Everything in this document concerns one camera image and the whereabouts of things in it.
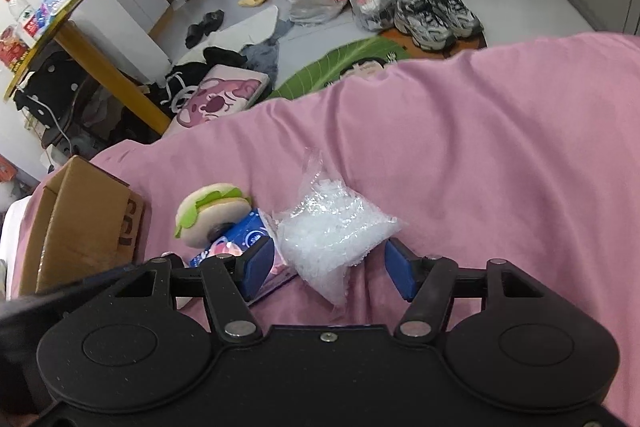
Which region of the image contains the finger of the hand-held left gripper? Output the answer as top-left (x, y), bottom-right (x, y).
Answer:
top-left (15, 263), bottom-right (151, 318)

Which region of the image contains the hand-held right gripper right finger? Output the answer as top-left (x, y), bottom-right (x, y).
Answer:
top-left (384, 237), bottom-right (566, 342)

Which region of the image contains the black polka dot bag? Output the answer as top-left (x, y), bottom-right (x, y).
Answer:
top-left (14, 49), bottom-right (83, 128)

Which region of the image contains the white cable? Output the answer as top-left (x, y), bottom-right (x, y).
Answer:
top-left (25, 94), bottom-right (71, 148)

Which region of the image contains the green leaf rug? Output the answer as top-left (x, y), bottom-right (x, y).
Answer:
top-left (272, 29), bottom-right (488, 100)

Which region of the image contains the black slipper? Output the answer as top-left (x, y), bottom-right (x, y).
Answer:
top-left (185, 23), bottom-right (211, 49)
top-left (197, 9), bottom-right (225, 32)

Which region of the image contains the grey sneaker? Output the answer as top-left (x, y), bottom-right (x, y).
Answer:
top-left (427, 0), bottom-right (485, 38)
top-left (393, 0), bottom-right (457, 52)

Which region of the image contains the pink bear pillow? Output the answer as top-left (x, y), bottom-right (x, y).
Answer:
top-left (172, 64), bottom-right (271, 130)

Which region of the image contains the brown cardboard box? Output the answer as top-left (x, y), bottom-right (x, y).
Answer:
top-left (20, 155), bottom-right (146, 295)

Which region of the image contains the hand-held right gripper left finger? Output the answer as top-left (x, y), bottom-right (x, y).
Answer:
top-left (107, 237), bottom-right (276, 344)

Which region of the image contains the blue pocket tissue pack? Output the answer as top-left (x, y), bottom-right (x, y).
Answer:
top-left (189, 208), bottom-right (301, 305)

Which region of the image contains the burger plush toy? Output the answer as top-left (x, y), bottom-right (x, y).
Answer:
top-left (173, 183), bottom-right (251, 249)

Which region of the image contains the pink bed sheet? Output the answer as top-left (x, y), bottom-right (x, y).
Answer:
top-left (10, 32), bottom-right (640, 427)

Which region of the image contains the black clothes pile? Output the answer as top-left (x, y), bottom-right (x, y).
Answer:
top-left (150, 47), bottom-right (246, 108)

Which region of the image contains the round white table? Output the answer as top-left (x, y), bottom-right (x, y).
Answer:
top-left (4, 0), bottom-right (173, 135)

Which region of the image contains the grey cloth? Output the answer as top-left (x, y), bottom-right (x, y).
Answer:
top-left (240, 18), bottom-right (296, 75)

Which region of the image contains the clear plastic bag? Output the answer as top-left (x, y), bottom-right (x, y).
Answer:
top-left (271, 147), bottom-right (410, 308)

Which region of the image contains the red snack bag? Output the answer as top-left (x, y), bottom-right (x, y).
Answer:
top-left (0, 25), bottom-right (31, 70)

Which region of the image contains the clear water bottle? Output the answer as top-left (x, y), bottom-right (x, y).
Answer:
top-left (4, 0), bottom-right (41, 48)

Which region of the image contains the white bed sheet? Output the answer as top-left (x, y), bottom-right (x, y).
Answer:
top-left (0, 199), bottom-right (27, 298)

